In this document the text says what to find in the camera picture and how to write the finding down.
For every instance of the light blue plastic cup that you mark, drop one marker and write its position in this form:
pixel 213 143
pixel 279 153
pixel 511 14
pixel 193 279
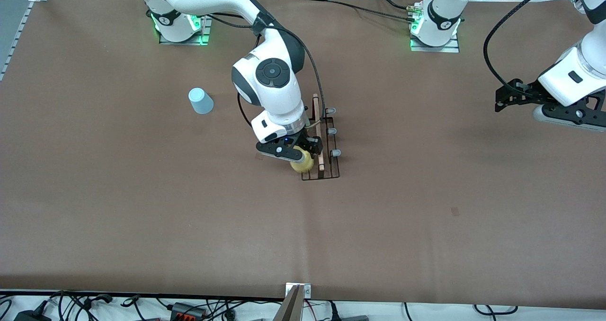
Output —
pixel 201 101

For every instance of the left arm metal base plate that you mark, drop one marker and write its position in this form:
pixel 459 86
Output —
pixel 433 49

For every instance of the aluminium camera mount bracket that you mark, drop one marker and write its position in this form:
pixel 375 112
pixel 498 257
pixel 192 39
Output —
pixel 293 304

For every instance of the aluminium frame rail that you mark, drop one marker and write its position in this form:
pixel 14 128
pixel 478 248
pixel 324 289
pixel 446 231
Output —
pixel 578 3
pixel 19 32

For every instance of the black power adapter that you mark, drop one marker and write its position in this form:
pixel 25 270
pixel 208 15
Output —
pixel 33 315

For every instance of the black plug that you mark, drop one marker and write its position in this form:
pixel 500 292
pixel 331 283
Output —
pixel 334 311

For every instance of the yellow plastic cup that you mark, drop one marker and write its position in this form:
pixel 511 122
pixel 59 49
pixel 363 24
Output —
pixel 303 164

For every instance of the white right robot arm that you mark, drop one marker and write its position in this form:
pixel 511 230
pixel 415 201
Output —
pixel 274 93

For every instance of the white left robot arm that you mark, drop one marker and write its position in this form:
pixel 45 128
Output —
pixel 577 70

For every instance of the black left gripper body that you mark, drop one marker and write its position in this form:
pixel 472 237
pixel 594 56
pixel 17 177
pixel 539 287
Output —
pixel 529 95

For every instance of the black connector with red tabs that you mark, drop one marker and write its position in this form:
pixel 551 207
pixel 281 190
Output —
pixel 187 310

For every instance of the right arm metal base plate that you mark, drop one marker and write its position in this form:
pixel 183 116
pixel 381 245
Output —
pixel 204 32

